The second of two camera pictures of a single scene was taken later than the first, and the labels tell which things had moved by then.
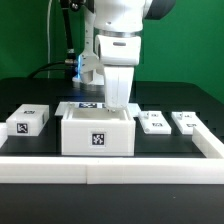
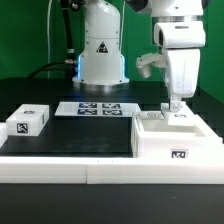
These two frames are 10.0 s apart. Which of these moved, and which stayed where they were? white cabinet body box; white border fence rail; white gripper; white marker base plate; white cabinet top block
Moved: white gripper; white cabinet body box
Stayed: white marker base plate; white cabinet top block; white border fence rail
